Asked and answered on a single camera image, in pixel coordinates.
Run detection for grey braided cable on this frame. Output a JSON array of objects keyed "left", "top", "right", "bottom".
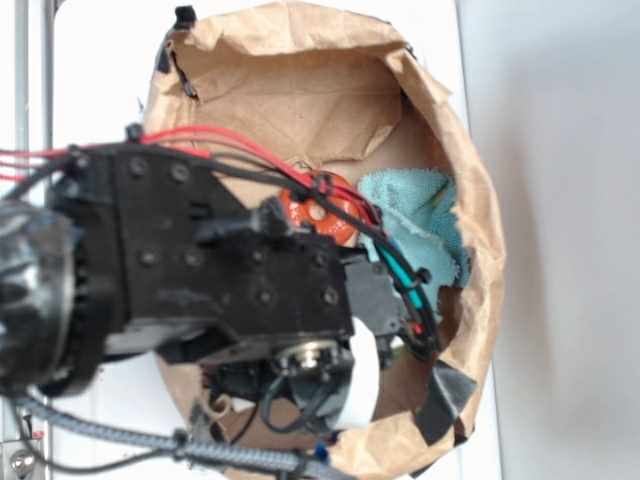
[{"left": 19, "top": 394, "right": 361, "bottom": 480}]

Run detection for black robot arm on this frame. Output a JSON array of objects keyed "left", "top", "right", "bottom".
[{"left": 1, "top": 144, "right": 402, "bottom": 397}]

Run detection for aluminium extrusion rail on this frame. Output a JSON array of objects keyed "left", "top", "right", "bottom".
[{"left": 9, "top": 0, "right": 58, "bottom": 150}]

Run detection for red donut toy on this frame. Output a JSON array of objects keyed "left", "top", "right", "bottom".
[{"left": 278, "top": 171, "right": 362, "bottom": 247}]

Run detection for red wires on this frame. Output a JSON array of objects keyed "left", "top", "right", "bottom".
[{"left": 0, "top": 125, "right": 384, "bottom": 226}]

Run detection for brown paper bag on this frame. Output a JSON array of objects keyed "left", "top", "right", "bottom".
[{"left": 143, "top": 1, "right": 506, "bottom": 479}]

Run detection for teal microfibre cloth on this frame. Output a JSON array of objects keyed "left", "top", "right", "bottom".
[{"left": 357, "top": 168, "right": 470, "bottom": 322}]

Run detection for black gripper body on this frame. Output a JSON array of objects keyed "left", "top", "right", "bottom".
[{"left": 340, "top": 248, "right": 405, "bottom": 370}]

